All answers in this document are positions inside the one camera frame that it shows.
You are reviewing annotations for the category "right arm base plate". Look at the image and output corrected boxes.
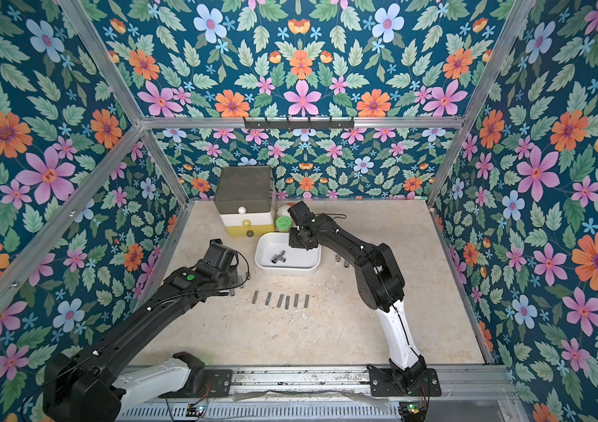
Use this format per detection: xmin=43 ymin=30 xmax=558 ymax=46
xmin=367 ymin=362 xmax=442 ymax=397

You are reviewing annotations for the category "black wall hook rail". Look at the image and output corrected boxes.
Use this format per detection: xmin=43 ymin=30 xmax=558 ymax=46
xmin=243 ymin=117 xmax=355 ymax=131

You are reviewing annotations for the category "white orange ball toy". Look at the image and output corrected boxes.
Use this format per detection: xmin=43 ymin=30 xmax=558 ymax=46
xmin=276 ymin=204 xmax=291 ymax=216

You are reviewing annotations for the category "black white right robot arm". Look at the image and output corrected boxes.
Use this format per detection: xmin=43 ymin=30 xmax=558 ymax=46
xmin=288 ymin=202 xmax=427 ymax=395

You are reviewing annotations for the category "aluminium front rail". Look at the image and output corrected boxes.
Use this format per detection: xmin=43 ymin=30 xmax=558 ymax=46
xmin=114 ymin=364 xmax=528 ymax=421

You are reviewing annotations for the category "grey white yellow drawer box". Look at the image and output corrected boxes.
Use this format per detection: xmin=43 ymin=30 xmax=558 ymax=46
xmin=214 ymin=166 xmax=276 ymax=237

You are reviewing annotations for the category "sockets pile in tray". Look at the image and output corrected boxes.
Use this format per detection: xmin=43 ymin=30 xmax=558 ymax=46
xmin=271 ymin=251 xmax=286 ymax=264

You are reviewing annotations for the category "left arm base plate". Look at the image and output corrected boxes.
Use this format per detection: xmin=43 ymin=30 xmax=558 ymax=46
xmin=169 ymin=369 xmax=233 ymax=399

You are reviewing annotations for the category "white plastic storage tray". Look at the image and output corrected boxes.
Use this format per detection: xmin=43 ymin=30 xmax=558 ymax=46
xmin=254 ymin=232 xmax=322 ymax=275

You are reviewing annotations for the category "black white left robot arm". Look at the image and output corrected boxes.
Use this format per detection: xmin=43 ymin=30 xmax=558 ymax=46
xmin=42 ymin=239 xmax=249 ymax=421

